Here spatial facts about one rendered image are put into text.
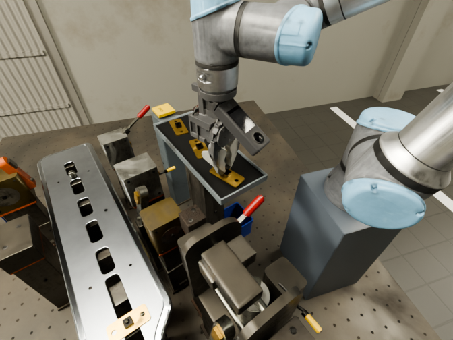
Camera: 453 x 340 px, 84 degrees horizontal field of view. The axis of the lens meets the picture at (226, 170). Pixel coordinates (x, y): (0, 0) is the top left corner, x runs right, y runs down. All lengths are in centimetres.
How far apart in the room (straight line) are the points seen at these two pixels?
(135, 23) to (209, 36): 207
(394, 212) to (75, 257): 70
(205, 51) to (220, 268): 35
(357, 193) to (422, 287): 167
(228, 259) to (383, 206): 26
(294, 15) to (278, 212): 88
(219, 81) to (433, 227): 219
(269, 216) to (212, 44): 83
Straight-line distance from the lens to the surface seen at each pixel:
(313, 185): 71
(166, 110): 88
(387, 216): 49
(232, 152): 57
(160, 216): 65
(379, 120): 56
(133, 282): 67
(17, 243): 83
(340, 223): 65
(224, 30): 41
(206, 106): 51
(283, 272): 57
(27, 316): 112
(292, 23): 38
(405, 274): 208
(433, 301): 208
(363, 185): 44
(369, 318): 103
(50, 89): 270
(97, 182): 92
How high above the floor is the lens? 159
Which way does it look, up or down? 43 degrees down
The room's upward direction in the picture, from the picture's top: straight up
